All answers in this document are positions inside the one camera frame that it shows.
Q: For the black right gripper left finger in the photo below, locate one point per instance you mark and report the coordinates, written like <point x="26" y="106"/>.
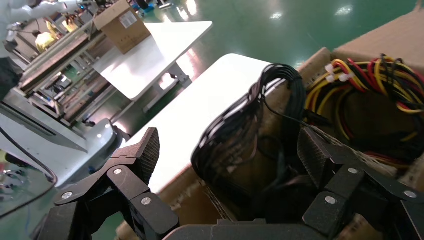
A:
<point x="145" y="155"/>

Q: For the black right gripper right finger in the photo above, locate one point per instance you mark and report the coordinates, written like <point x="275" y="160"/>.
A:
<point x="314" y="155"/>

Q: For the closed cardboard box with label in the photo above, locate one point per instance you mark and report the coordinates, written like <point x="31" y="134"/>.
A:
<point x="126" y="33"/>

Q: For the cardboard box with dividers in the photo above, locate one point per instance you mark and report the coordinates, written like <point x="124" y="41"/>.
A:
<point x="397" y="36"/>

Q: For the grey white machine housing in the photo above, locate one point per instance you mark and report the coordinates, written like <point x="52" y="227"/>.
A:
<point x="66" y="142"/>

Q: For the white work table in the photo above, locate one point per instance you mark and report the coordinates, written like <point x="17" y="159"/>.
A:
<point x="145" y="66"/>

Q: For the metal conveyor rack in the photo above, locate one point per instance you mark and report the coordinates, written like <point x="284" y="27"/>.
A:
<point x="56" y="63"/>

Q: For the yellow object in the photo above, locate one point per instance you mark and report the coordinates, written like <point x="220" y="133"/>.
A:
<point x="44" y="41"/>

